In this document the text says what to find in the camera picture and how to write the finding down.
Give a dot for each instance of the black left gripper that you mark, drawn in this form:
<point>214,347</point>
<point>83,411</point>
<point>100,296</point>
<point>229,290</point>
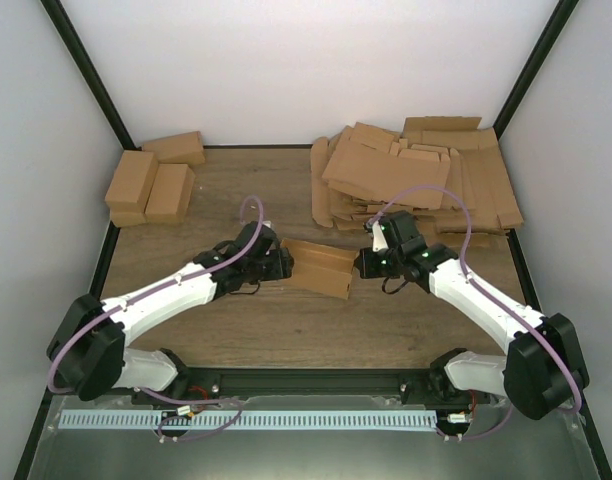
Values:
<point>282,268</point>

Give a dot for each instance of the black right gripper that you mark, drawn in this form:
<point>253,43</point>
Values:
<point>366,267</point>

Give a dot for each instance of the brown cardboard box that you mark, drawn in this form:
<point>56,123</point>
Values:
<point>320,268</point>

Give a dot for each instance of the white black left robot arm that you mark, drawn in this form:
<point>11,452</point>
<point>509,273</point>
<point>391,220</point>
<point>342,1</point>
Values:
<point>91,353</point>

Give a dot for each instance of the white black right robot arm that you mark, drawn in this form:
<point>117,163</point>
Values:
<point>541,365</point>

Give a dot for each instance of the folded cardboard box middle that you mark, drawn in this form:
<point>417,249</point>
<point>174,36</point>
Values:
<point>170,195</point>

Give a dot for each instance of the folded cardboard box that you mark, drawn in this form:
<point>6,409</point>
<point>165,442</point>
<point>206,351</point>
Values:
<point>132,182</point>
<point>170,195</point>
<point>186,148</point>

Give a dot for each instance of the folded cardboard box back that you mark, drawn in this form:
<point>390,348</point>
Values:
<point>186,148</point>

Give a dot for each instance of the folded cardboard box left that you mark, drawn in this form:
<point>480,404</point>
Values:
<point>132,182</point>

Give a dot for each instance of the stack of flat cardboard blanks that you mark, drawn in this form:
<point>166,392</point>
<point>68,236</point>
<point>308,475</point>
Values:
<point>447,171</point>

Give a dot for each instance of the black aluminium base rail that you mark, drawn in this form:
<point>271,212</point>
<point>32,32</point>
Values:
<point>411,386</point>

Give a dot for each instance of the light blue slotted cable duct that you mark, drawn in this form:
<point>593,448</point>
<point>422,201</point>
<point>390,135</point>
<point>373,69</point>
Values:
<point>381,420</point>

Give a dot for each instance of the black right frame post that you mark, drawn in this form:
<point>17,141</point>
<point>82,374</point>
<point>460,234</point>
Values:
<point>547,39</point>

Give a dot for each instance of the black frame post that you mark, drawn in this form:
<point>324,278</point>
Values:
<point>547,39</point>
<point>76,48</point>

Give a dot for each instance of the black left frame post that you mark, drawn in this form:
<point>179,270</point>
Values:
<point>76,48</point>

